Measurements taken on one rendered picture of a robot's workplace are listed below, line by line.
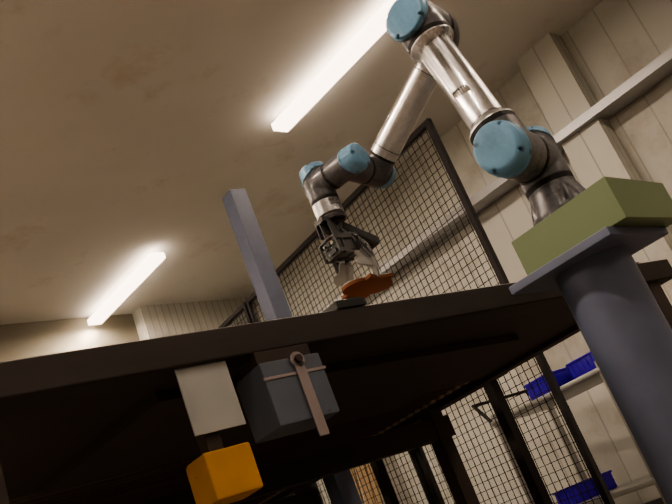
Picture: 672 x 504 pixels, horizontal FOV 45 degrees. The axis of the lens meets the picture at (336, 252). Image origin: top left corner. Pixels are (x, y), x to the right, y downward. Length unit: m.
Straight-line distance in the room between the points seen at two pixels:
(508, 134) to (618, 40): 4.11
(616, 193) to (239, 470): 0.93
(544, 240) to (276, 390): 0.70
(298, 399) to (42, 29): 2.99
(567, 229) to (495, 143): 0.24
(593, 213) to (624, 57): 4.10
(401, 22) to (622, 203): 0.67
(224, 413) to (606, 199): 0.88
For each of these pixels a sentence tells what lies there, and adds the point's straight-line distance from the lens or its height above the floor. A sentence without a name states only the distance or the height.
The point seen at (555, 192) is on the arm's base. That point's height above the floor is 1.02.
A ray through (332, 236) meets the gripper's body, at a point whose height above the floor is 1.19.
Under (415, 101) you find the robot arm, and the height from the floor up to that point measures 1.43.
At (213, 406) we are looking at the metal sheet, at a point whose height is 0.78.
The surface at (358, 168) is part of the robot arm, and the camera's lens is 2.08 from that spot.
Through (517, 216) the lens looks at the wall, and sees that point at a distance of 6.14.
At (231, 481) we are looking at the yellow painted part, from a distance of 1.39.
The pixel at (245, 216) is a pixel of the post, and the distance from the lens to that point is 4.31.
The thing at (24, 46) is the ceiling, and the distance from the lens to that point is 4.27.
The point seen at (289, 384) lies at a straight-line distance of 1.50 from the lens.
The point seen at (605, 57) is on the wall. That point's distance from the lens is 5.90.
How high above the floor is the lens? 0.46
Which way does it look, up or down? 20 degrees up
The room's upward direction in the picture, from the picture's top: 22 degrees counter-clockwise
